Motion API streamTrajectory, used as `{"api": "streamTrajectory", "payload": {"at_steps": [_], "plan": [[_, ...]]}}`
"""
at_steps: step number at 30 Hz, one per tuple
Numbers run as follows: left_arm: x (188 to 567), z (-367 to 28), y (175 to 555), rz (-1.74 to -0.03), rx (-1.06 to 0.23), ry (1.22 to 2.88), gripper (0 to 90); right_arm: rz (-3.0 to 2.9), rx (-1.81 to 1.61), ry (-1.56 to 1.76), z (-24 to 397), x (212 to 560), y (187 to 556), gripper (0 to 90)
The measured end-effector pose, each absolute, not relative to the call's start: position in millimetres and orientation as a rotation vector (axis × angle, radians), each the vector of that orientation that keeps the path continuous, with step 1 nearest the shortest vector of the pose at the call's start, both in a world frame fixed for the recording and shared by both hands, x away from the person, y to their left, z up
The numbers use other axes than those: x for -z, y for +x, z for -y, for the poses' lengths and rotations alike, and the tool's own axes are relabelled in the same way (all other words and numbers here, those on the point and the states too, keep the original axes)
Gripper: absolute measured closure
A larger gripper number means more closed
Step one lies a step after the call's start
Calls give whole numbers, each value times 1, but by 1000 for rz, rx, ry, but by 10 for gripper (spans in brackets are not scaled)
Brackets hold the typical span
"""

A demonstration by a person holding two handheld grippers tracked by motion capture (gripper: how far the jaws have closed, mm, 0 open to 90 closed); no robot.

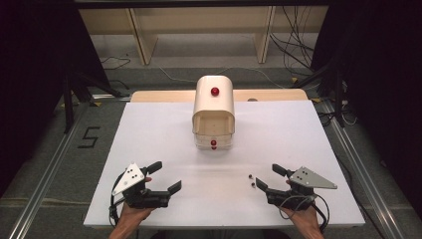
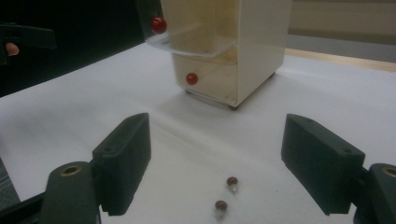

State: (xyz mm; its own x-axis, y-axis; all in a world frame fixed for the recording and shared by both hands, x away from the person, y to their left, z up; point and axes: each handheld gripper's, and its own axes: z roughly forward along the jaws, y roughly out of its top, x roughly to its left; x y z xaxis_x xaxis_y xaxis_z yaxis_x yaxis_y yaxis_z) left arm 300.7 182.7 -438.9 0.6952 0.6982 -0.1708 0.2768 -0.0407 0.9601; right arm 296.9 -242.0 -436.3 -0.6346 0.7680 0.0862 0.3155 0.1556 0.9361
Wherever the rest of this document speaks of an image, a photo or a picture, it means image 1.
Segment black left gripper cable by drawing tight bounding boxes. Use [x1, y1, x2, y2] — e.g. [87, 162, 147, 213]
[108, 172, 127, 229]

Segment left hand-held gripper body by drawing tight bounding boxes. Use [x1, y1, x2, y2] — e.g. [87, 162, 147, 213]
[111, 162, 172, 210]

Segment dark curtain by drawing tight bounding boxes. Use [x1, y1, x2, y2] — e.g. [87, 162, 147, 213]
[0, 0, 111, 198]
[311, 0, 422, 208]

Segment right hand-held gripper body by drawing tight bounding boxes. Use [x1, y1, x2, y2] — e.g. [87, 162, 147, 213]
[266, 166, 338, 211]

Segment black tripod stand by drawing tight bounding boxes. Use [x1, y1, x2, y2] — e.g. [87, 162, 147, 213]
[62, 70, 124, 134]

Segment aluminium floor rail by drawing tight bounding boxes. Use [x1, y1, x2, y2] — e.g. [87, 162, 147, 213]
[7, 102, 88, 239]
[318, 99, 405, 239]

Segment bundle of black cables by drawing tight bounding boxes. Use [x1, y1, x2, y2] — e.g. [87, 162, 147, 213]
[269, 5, 316, 72]

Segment wooden table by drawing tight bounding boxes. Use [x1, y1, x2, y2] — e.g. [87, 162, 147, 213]
[130, 88, 310, 104]

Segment white board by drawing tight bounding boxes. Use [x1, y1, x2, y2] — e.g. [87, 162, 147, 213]
[83, 101, 366, 230]

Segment person's right hand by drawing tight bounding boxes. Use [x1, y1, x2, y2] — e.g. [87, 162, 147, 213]
[287, 204, 322, 231]

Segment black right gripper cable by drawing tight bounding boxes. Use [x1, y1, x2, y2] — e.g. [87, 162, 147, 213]
[311, 193, 331, 233]

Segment black floor cable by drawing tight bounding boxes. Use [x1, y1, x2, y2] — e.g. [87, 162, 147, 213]
[100, 54, 132, 72]

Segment person's left hand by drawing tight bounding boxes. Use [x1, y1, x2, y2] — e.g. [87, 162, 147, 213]
[118, 202, 157, 230]

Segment clear drawer with red knob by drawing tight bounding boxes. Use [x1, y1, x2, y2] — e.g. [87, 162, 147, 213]
[193, 131, 234, 151]

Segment black metal stand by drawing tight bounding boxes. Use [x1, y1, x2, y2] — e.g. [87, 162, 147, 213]
[293, 55, 348, 129]

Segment cream storage box with red knob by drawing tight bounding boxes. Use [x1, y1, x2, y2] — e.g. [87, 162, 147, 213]
[191, 75, 236, 151]

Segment grey right gripper cable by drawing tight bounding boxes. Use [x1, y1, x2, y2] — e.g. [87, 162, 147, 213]
[278, 194, 317, 220]

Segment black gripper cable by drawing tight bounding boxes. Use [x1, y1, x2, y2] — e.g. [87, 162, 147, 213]
[311, 193, 331, 233]
[108, 172, 127, 229]

